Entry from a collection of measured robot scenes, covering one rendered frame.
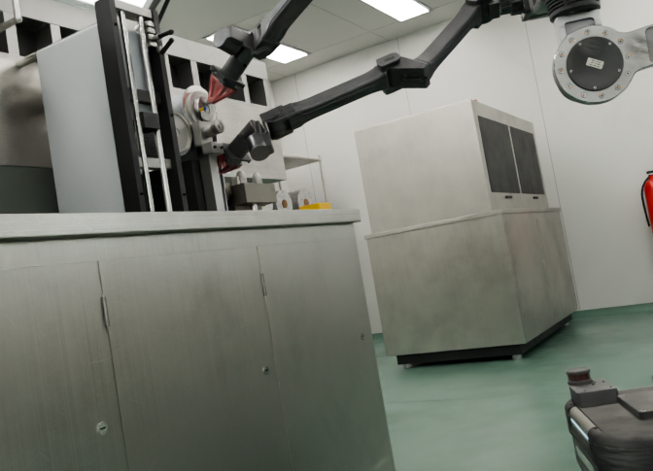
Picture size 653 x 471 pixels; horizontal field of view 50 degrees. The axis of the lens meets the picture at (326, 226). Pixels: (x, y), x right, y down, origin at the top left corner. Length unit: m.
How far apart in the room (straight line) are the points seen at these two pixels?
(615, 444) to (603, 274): 4.45
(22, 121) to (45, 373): 0.99
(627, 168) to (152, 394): 5.15
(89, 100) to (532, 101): 4.89
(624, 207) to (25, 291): 5.35
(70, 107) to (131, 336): 0.77
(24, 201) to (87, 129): 0.28
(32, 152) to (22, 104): 0.14
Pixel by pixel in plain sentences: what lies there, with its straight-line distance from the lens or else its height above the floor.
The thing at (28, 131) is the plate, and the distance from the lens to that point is 2.09.
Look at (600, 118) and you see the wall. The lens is 6.20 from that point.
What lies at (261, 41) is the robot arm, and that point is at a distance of 1.96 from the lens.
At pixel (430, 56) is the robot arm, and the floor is 1.29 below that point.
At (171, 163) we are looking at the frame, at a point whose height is 1.05.
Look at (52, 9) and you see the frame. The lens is 2.30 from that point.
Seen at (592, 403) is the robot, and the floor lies 0.25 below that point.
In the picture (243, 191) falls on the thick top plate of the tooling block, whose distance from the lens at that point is 2.11.
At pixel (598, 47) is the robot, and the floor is 1.17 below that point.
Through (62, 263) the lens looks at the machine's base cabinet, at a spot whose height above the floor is 0.82.
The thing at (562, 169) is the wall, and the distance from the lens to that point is 6.22.
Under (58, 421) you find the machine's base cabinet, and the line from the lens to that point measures 1.28.
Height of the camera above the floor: 0.72
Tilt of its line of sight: 4 degrees up
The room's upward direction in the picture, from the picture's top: 10 degrees counter-clockwise
